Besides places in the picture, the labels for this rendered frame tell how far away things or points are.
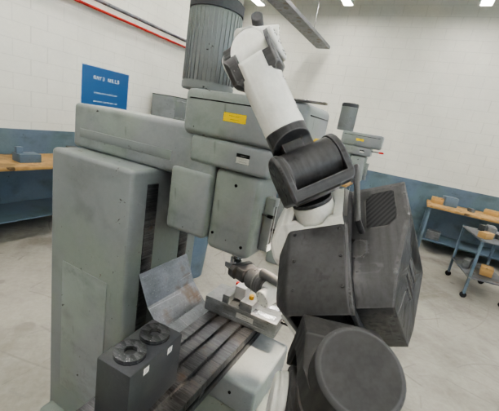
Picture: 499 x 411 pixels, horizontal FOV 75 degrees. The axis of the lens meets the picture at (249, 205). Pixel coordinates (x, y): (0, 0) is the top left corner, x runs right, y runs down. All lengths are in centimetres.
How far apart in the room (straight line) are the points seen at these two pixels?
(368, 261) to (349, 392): 27
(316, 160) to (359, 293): 27
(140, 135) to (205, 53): 42
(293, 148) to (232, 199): 53
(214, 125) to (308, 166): 57
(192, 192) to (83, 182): 49
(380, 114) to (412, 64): 109
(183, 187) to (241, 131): 33
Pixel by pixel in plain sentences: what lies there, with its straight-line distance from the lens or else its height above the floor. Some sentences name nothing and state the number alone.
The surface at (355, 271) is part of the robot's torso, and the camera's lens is 64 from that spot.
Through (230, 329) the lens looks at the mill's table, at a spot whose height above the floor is 95.
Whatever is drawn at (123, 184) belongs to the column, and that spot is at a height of 150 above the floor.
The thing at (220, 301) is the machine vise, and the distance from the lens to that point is 151.
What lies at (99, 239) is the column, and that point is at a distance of 150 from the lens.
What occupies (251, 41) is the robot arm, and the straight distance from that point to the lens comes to 78.
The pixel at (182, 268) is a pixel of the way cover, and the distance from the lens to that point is 167.
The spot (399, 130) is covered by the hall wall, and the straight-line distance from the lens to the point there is 762.
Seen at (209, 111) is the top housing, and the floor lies 182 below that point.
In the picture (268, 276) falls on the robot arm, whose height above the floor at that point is 129.
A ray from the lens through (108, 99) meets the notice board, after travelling 611.
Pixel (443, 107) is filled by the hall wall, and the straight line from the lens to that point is 765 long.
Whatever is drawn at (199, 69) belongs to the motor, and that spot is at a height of 196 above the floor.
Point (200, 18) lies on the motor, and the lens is 131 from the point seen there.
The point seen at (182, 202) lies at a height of 146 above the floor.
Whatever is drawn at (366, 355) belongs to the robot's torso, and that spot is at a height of 155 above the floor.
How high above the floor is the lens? 181
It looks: 15 degrees down
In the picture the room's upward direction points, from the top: 10 degrees clockwise
